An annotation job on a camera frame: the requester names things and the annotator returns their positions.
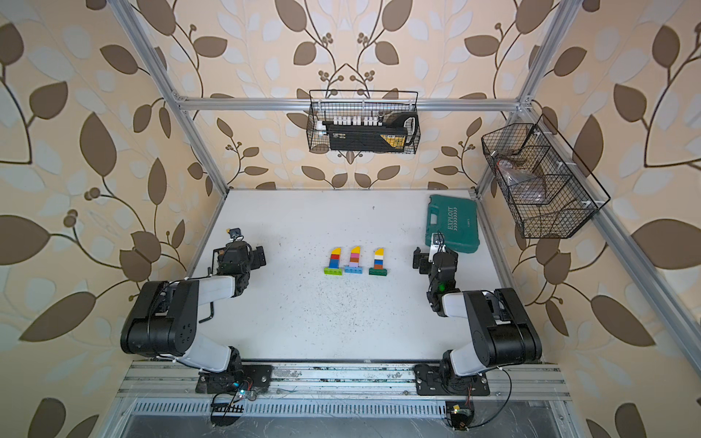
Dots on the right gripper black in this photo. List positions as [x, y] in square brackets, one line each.
[422, 257]

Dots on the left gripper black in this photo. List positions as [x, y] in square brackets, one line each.
[259, 257]

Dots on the dark green lego brick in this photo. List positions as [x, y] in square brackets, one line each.
[378, 272]

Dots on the lime green lego brick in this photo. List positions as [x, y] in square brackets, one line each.
[333, 271]

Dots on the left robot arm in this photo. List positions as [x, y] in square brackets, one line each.
[164, 322]

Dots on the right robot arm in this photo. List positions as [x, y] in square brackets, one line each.
[500, 332]

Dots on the black hex key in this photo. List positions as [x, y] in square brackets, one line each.
[210, 316]

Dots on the green tool case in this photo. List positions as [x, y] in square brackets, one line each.
[456, 219]

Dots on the plastic bag in basket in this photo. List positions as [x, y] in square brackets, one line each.
[522, 187]

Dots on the black box in basket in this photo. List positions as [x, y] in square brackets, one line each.
[392, 132]

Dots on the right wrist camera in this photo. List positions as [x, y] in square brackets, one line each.
[437, 245]

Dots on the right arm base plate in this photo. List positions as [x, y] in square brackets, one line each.
[431, 381]

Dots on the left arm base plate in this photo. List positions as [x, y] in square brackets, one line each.
[247, 378]

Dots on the right wire basket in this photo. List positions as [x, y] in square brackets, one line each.
[574, 194]

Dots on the wire basket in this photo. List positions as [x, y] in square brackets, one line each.
[574, 194]
[328, 104]

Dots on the back wire basket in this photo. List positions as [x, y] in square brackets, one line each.
[328, 104]

